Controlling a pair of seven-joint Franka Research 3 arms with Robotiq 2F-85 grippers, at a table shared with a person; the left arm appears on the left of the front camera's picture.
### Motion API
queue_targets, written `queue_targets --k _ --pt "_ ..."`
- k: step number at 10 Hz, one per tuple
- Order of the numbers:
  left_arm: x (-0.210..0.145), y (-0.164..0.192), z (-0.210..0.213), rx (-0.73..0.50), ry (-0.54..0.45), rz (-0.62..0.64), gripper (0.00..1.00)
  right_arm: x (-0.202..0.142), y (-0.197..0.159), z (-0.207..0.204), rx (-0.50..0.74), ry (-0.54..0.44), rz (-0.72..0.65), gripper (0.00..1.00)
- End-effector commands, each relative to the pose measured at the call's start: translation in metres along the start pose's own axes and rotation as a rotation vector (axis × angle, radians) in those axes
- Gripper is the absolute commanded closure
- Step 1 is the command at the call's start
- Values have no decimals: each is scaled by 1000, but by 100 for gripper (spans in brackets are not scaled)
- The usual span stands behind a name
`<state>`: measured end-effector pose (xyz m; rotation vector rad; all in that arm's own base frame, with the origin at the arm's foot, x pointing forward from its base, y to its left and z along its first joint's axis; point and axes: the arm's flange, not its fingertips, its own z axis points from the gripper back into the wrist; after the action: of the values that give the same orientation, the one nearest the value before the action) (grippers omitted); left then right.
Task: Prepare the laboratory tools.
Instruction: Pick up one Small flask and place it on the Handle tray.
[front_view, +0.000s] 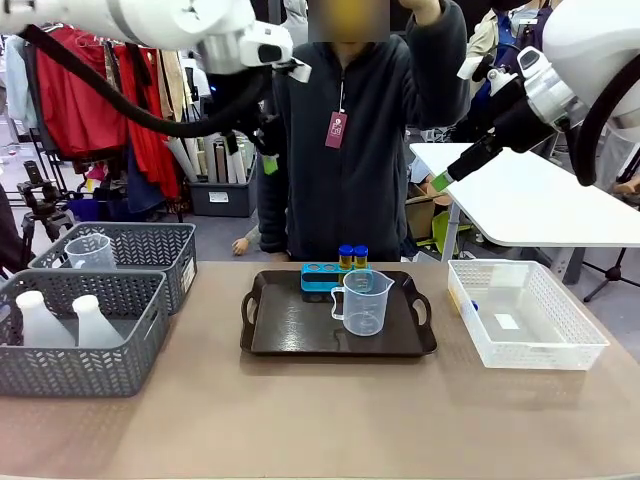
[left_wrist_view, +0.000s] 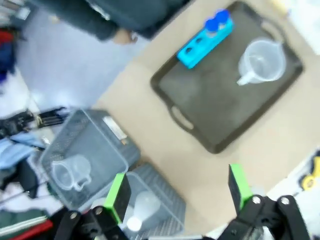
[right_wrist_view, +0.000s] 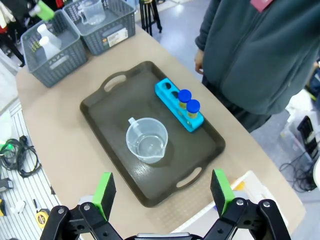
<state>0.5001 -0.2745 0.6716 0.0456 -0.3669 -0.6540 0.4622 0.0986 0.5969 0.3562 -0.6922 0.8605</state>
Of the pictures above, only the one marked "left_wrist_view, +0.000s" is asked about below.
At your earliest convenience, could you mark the left gripper right finger with green tip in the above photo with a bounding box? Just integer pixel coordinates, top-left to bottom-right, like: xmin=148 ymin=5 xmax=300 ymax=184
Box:
xmin=219 ymin=163 xmax=311 ymax=240

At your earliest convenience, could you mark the left gripper left finger with green tip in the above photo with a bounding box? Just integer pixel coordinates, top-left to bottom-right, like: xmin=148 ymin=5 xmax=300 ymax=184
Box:
xmin=51 ymin=172 xmax=133 ymax=240

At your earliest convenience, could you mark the person's right forearm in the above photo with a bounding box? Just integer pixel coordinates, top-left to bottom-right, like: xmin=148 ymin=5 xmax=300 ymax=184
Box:
xmin=83 ymin=9 xmax=120 ymax=42

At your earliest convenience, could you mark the person's right hand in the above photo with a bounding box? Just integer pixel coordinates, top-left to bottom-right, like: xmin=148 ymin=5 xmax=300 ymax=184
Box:
xmin=113 ymin=29 xmax=139 ymax=46

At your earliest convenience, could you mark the frosted plastic flask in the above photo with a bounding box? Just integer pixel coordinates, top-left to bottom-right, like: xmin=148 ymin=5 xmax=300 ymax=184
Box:
xmin=126 ymin=191 xmax=162 ymax=232

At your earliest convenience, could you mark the grey basket holding flask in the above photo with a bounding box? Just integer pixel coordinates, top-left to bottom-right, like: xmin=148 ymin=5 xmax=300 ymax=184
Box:
xmin=89 ymin=163 xmax=187 ymax=236

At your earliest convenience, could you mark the clear plastic measuring cup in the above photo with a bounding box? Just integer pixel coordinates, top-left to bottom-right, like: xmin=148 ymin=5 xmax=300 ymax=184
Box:
xmin=236 ymin=37 xmax=287 ymax=86
xmin=51 ymin=154 xmax=92 ymax=192

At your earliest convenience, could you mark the grey basket with label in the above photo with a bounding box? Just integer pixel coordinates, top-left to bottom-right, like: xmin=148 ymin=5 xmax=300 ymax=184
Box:
xmin=39 ymin=108 xmax=141 ymax=211

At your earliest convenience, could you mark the yellow black tool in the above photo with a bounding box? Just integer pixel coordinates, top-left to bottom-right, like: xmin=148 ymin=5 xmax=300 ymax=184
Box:
xmin=299 ymin=156 xmax=320 ymax=192

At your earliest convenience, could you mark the dark brown plastic tray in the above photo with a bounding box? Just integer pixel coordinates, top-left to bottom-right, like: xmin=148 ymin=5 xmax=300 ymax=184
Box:
xmin=149 ymin=1 xmax=305 ymax=155

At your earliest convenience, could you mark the light blue cloth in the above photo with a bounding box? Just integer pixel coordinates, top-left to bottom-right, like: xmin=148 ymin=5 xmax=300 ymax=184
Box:
xmin=0 ymin=133 xmax=46 ymax=171

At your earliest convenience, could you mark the blue test tube rack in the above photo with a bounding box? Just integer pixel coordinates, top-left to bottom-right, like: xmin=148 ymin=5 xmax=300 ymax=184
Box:
xmin=176 ymin=9 xmax=236 ymax=70

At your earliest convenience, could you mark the blue capped test tube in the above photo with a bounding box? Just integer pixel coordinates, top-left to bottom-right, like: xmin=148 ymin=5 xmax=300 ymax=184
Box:
xmin=205 ymin=17 xmax=222 ymax=33
xmin=214 ymin=9 xmax=230 ymax=25

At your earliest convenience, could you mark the person in dark fleece jacket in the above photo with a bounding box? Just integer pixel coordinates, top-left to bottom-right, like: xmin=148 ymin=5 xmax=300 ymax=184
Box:
xmin=82 ymin=0 xmax=191 ymax=42

